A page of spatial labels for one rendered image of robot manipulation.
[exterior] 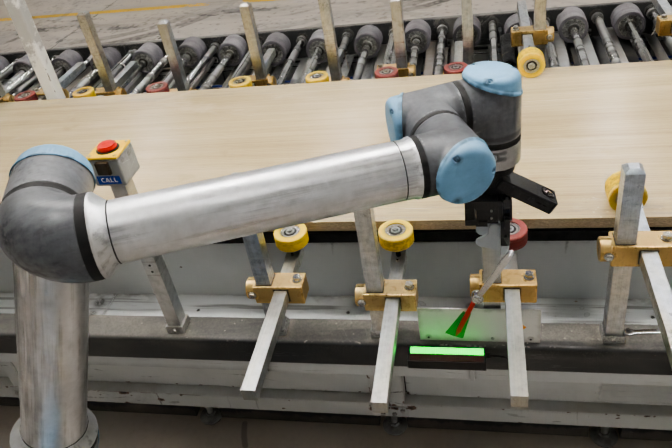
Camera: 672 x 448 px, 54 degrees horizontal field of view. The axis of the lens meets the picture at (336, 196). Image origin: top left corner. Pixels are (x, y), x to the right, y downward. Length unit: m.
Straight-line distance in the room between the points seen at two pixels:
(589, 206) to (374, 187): 0.79
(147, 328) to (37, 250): 0.89
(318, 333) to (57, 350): 0.65
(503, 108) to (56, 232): 0.66
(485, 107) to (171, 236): 0.51
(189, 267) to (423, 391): 0.80
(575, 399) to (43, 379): 1.46
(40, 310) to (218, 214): 0.37
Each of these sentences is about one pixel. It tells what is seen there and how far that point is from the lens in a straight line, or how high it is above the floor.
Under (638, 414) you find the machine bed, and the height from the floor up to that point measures 0.17.
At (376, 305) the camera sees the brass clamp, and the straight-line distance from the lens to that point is 1.46.
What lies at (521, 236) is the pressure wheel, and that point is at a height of 0.91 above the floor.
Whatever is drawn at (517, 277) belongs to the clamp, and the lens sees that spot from 1.42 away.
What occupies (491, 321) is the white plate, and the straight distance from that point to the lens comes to 1.48.
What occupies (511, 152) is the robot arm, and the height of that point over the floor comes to 1.25.
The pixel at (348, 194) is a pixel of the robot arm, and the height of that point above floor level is 1.34.
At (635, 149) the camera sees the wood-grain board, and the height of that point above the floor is 0.90.
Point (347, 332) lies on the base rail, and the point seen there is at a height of 0.70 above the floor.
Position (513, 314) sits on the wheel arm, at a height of 0.86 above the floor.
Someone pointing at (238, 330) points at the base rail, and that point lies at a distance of 1.64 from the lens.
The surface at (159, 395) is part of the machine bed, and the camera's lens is 2.34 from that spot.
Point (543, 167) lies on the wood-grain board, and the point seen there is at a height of 0.90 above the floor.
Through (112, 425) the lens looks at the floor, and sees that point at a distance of 2.55.
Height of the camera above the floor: 1.83
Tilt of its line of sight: 34 degrees down
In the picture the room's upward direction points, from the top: 10 degrees counter-clockwise
